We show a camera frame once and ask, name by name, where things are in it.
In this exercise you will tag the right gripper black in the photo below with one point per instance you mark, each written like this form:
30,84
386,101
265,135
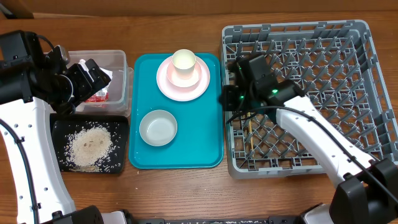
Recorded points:
229,102

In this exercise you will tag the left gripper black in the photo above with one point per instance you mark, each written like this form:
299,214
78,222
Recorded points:
87,86

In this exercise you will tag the red snack wrapper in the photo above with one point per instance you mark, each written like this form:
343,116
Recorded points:
100,96

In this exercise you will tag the white napkin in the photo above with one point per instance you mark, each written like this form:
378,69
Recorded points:
94,71

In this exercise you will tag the pile of rice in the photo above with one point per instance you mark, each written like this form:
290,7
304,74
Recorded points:
89,150

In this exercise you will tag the large pink plate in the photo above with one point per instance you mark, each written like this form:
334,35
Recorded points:
182,93

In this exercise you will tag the white cup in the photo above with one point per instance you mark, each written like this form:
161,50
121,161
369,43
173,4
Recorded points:
184,61

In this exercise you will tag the small pink saucer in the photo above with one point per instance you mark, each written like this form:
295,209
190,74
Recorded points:
183,83

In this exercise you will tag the grey bowl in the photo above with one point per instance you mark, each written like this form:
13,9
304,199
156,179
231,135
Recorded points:
158,128

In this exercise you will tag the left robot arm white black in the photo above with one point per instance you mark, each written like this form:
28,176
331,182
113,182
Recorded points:
34,84

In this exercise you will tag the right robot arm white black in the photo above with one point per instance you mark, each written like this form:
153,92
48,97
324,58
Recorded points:
365,189

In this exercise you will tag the clear plastic waste bin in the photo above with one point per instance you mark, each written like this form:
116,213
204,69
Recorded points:
119,90

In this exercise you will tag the grey dishwasher rack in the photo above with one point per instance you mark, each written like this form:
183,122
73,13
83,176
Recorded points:
336,65

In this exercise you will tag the black plastic tray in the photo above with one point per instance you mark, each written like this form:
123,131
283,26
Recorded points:
118,126

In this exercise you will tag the teal serving tray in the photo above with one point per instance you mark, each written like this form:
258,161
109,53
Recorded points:
199,141

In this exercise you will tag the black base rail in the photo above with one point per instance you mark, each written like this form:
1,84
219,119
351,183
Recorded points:
289,219

